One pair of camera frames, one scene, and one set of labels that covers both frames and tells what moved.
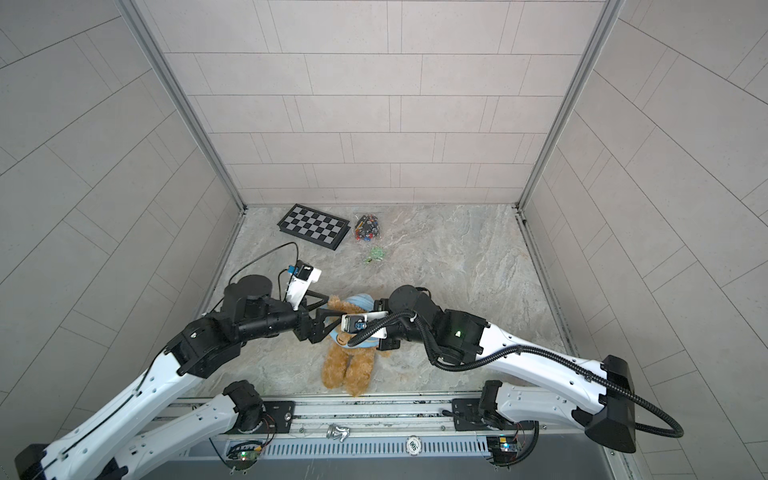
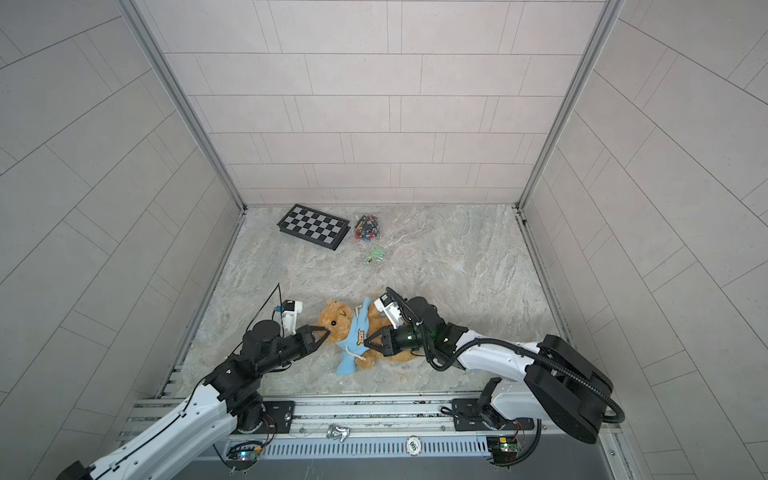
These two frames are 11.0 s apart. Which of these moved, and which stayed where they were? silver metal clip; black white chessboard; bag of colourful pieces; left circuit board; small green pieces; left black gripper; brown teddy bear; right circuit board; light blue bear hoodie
Moved: left black gripper; light blue bear hoodie; brown teddy bear
Stayed: silver metal clip; bag of colourful pieces; black white chessboard; left circuit board; small green pieces; right circuit board
